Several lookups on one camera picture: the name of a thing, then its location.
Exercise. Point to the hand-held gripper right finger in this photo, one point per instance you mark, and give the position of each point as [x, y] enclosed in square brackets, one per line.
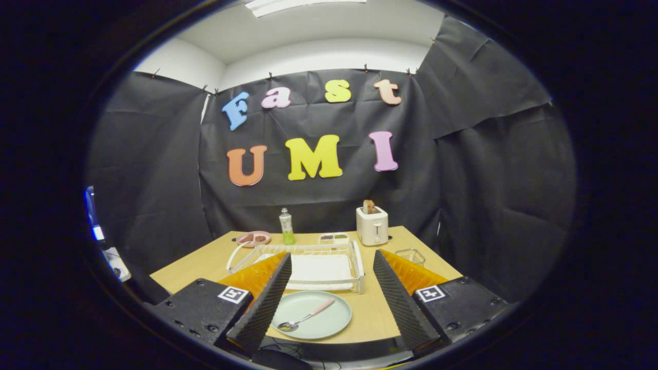
[401, 308]

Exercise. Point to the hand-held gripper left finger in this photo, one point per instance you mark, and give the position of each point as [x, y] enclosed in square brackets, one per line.
[262, 311]

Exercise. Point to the light green plate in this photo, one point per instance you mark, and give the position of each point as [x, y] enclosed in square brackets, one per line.
[329, 321]

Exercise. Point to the pink plate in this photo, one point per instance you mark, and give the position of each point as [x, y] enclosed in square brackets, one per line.
[253, 238]

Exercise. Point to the green dish soap bottle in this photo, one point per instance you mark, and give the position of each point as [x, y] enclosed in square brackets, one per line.
[286, 228]

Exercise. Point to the white toaster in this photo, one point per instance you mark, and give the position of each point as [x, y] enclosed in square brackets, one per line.
[372, 228]

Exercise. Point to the white divided snack tray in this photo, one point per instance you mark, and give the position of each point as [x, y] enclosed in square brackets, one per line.
[333, 238]

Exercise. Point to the bread slice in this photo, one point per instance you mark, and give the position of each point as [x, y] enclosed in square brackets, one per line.
[368, 206]

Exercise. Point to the white printed sheet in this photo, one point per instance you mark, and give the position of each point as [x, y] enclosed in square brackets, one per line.
[115, 263]

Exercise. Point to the black backdrop cloth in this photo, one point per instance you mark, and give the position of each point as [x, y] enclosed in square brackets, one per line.
[488, 180]

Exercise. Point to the bright blue screen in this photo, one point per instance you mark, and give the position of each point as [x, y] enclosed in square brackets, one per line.
[92, 210]

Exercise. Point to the ceiling light panel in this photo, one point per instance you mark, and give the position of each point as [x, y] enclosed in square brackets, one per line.
[298, 5]

